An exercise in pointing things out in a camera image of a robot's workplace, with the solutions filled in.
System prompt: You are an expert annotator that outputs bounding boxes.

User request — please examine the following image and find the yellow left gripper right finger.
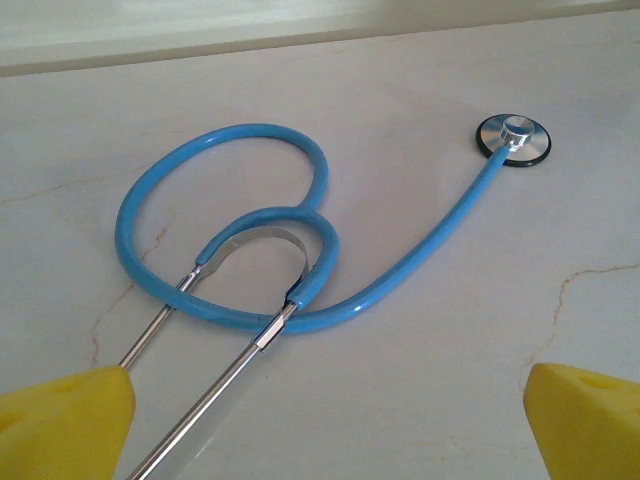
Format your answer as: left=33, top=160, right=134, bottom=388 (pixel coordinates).
left=523, top=362, right=640, bottom=480

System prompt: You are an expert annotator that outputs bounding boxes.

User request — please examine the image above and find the blue stethoscope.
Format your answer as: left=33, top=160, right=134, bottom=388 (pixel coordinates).
left=114, top=113, right=555, bottom=480

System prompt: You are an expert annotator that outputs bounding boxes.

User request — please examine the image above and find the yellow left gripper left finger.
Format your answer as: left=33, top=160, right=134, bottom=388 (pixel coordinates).
left=0, top=364, right=137, bottom=480

